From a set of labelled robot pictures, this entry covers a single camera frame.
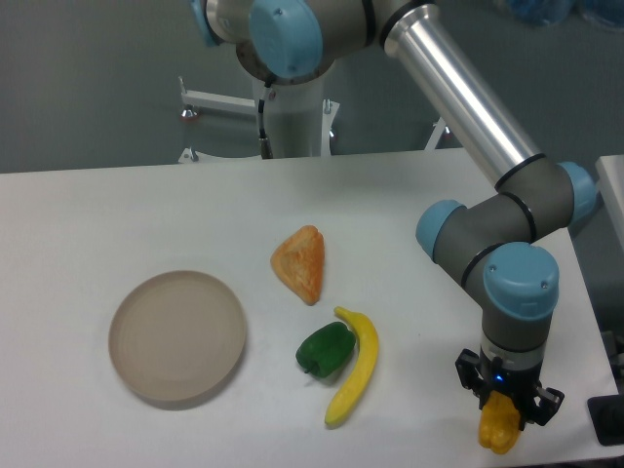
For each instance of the black device at table edge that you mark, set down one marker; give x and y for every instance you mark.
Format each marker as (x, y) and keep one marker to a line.
(606, 412)

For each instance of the green toy pepper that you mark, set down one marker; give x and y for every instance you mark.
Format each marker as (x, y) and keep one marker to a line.
(326, 350)

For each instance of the white side table edge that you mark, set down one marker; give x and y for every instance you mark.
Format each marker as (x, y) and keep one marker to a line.
(610, 170)

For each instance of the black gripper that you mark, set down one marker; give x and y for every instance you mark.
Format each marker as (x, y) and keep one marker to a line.
(511, 373)

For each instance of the blue object top right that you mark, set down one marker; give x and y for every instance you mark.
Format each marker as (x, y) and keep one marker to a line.
(605, 14)

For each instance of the yellow toy squash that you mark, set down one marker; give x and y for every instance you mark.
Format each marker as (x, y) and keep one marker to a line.
(349, 395)

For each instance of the yellow toy pepper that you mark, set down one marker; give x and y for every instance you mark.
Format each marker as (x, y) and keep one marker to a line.
(499, 427)

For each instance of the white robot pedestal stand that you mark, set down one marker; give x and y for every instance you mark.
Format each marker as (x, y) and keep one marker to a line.
(291, 121)

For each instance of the beige round plate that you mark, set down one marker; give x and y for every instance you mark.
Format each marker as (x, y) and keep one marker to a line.
(176, 338)

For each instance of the orange toy pastry triangle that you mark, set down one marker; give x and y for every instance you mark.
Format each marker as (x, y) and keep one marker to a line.
(299, 263)

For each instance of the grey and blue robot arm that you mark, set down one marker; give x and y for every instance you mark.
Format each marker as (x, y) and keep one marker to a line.
(489, 250)

